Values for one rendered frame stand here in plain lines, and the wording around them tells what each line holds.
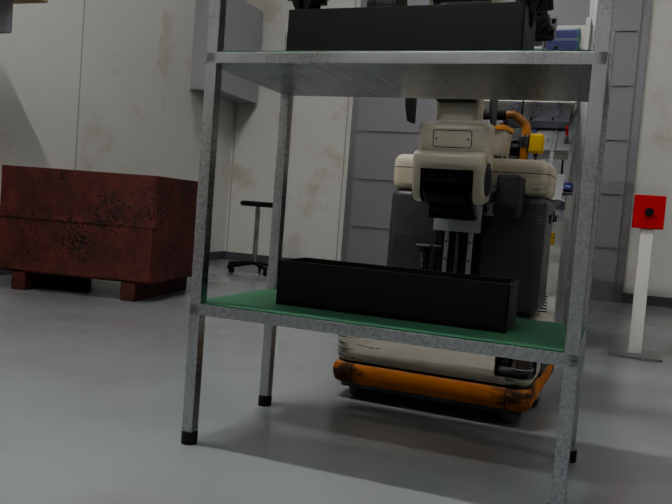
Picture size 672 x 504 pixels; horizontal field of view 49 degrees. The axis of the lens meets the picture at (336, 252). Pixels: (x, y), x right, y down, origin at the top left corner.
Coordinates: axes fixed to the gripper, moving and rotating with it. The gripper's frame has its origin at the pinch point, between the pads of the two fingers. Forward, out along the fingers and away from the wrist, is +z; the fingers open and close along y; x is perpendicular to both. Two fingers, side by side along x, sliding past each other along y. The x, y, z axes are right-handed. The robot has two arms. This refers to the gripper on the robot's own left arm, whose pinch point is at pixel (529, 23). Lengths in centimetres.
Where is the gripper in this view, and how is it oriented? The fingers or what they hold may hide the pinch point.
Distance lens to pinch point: 181.4
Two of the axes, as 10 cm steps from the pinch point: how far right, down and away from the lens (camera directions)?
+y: 9.2, 0.9, -3.8
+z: -0.7, 10.0, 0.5
